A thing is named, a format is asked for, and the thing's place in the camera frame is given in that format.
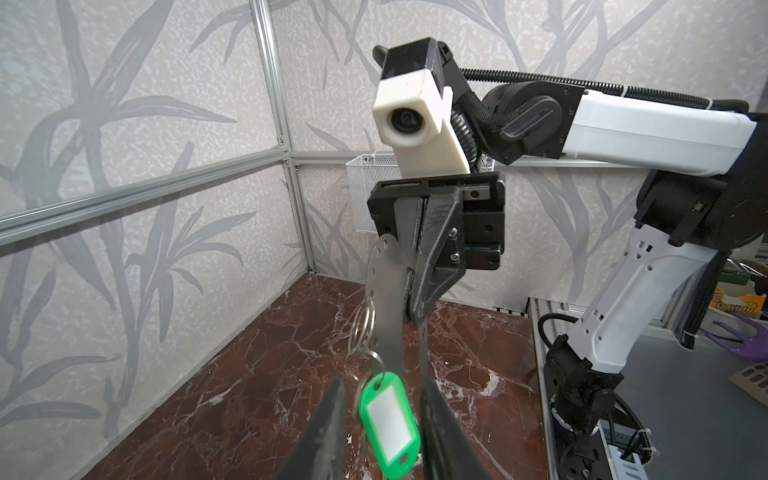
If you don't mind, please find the aluminium mounting rail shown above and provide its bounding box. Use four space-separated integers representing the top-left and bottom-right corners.
527 298 654 479

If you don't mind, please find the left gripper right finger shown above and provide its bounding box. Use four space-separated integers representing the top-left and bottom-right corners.
420 377 489 479

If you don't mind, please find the grey metal carabiner plate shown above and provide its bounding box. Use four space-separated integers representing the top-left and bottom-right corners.
363 233 431 409

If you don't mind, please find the aluminium frame corner post right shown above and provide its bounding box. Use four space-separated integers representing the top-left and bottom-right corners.
249 0 316 272

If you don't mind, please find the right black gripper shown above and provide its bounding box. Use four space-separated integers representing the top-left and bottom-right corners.
367 172 506 326

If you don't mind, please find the purple plastic tool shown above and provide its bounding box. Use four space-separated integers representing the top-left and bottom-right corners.
703 312 767 363

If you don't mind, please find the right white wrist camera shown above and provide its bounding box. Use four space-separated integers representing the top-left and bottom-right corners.
372 37 470 179

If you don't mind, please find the white wire mesh basket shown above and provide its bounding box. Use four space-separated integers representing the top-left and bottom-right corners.
345 151 496 235

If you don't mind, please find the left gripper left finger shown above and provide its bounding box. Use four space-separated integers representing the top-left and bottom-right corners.
276 377 348 479

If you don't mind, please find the key with green tag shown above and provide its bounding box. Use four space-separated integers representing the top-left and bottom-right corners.
348 297 421 479

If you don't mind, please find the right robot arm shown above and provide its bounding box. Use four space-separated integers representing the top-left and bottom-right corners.
368 70 767 433

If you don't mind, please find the aluminium frame horizontal bar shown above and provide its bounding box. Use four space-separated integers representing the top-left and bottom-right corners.
1 148 288 245

